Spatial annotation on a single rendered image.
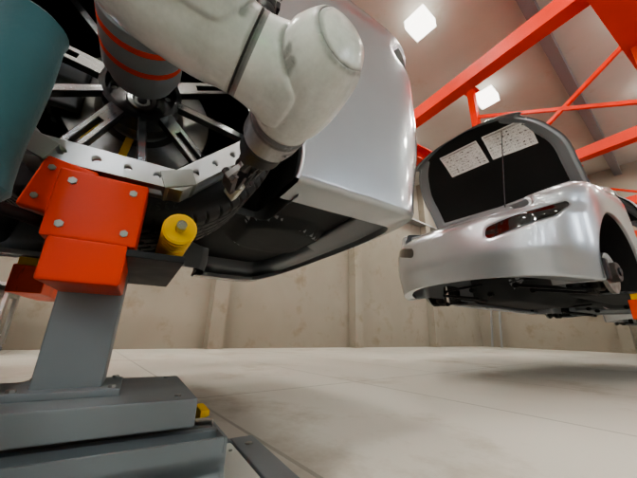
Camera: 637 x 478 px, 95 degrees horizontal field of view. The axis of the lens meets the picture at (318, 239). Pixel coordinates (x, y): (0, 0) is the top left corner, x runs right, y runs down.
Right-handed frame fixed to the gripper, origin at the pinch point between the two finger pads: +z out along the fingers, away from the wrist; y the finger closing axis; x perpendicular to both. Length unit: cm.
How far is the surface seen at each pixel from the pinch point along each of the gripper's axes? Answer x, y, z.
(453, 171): -84, 311, 123
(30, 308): 107, -112, 557
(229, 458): -46, -33, 14
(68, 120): 33.5, -14.6, 15.1
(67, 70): 41.9, -8.9, 11.5
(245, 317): -135, 139, 602
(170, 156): 17.8, -1.2, 15.1
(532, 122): -76, 307, 34
